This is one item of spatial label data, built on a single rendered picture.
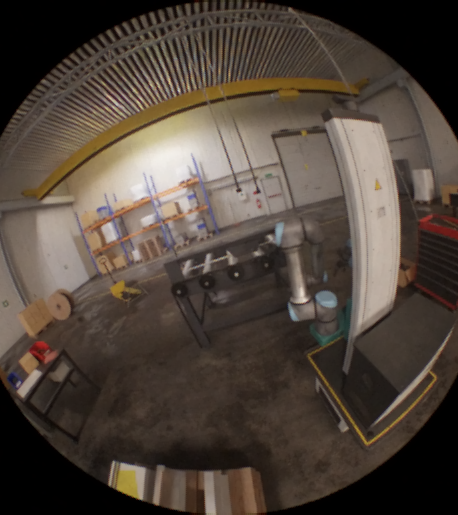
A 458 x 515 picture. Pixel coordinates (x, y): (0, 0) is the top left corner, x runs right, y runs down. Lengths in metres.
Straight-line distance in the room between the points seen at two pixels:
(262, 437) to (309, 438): 0.35
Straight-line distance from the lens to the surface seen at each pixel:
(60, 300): 7.30
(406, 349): 0.93
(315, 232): 0.87
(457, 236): 2.15
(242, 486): 1.28
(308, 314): 0.98
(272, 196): 11.10
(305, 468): 1.53
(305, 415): 1.61
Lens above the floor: 1.53
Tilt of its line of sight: 17 degrees down
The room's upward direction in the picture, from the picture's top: 18 degrees counter-clockwise
